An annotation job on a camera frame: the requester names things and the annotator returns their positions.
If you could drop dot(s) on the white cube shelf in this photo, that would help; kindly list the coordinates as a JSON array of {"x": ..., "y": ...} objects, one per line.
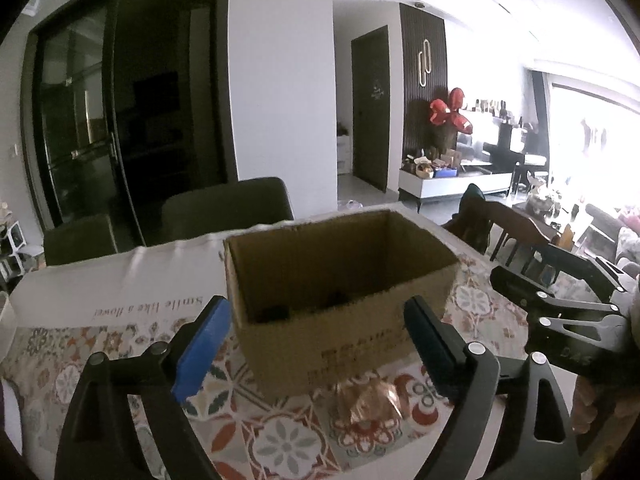
[{"x": 12, "y": 247}]

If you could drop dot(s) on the dark slatted wall panel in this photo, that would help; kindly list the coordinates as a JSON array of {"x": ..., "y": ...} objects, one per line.
[{"x": 435, "y": 60}]

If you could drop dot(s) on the grey sofa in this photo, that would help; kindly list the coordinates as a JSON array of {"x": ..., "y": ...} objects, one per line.
[{"x": 620, "y": 240}]

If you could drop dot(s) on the dark interior door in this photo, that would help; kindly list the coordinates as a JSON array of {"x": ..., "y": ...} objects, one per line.
[{"x": 370, "y": 110}]

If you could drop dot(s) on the loop-shaped wall lamp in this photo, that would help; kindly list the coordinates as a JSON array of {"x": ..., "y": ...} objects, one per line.
[{"x": 423, "y": 62}]

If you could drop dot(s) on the floral patterned tablecloth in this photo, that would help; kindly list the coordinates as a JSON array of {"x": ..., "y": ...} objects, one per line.
[{"x": 125, "y": 280}]

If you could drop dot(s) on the white low cabinet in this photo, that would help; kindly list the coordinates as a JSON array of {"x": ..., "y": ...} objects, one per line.
[{"x": 450, "y": 187}]

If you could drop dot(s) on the wall shelf with bottles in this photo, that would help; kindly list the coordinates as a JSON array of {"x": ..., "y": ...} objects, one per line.
[{"x": 492, "y": 110}]

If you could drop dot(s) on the transparent snack wrapper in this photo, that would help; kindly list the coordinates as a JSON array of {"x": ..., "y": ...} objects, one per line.
[{"x": 370, "y": 402}]

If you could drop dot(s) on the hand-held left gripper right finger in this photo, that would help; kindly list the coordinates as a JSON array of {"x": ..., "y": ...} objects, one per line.
[{"x": 435, "y": 355}]

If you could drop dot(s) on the dark garment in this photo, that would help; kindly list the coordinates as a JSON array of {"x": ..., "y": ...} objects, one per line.
[{"x": 472, "y": 215}]

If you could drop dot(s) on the dark green upholstered chair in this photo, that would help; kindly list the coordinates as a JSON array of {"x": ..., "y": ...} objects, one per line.
[
  {"x": 225, "y": 210},
  {"x": 80, "y": 240}
]

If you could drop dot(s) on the brown cardboard box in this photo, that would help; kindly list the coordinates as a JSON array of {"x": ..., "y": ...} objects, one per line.
[{"x": 350, "y": 345}]

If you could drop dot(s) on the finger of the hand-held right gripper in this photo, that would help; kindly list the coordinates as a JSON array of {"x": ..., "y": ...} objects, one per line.
[
  {"x": 520, "y": 287},
  {"x": 585, "y": 270}
]

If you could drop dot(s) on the person's right hand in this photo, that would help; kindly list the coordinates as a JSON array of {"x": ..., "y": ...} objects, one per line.
[{"x": 585, "y": 407}]

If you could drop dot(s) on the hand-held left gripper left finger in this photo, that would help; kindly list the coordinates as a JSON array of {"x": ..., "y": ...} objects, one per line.
[{"x": 200, "y": 355}]

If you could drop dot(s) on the black glass sliding door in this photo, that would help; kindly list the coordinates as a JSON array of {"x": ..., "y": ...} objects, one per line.
[{"x": 125, "y": 110}]

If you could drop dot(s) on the red foil balloon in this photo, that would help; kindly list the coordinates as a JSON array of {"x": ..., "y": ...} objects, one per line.
[{"x": 450, "y": 110}]

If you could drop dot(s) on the dark wooden chair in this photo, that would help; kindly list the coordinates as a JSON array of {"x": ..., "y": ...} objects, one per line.
[{"x": 520, "y": 230}]

